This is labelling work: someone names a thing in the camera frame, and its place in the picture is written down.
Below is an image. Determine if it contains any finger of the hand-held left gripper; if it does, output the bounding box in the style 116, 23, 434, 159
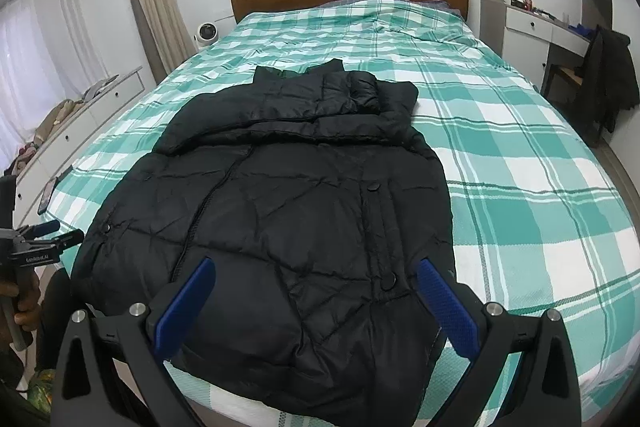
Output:
21, 220, 62, 239
50, 229, 86, 254

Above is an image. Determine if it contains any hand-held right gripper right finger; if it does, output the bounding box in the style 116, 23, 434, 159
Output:
416, 258, 583, 427

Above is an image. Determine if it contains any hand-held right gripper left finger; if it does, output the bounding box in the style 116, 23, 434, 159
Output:
52, 257, 218, 427

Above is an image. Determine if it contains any black puffer jacket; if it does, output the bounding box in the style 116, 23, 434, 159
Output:
70, 59, 455, 427

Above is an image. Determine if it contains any pile of clothes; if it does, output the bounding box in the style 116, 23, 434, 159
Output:
5, 99, 86, 178

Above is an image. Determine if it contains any person's left hand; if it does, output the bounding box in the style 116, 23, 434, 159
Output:
0, 271, 42, 349

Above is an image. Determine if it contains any smartphone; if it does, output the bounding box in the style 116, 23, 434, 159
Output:
37, 179, 56, 215

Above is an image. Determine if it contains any white drawer cabinet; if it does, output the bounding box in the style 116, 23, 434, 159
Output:
12, 67, 151, 233

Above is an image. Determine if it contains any green patterned shoe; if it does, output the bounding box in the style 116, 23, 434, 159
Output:
25, 369, 57, 408

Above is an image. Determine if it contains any green plaid bed sheet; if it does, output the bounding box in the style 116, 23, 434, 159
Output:
37, 0, 640, 423

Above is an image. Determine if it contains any open magazine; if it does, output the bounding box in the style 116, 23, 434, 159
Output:
82, 74, 123, 102

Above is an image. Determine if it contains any white sheer curtain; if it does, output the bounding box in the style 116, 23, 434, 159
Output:
0, 0, 108, 168

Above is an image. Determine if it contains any small white fan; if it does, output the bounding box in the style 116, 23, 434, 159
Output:
194, 22, 222, 50

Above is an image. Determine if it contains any wooden chair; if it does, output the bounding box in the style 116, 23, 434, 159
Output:
542, 62, 586, 100

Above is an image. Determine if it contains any dark coat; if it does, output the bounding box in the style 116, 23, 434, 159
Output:
575, 26, 635, 135

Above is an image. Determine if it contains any grey bedside cabinet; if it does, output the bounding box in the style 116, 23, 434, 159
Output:
480, 0, 508, 54

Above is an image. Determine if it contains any white desk with drawer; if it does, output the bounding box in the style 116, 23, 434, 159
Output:
505, 4, 596, 88

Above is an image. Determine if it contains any blue grey pillow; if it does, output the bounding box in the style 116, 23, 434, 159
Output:
320, 0, 463, 14

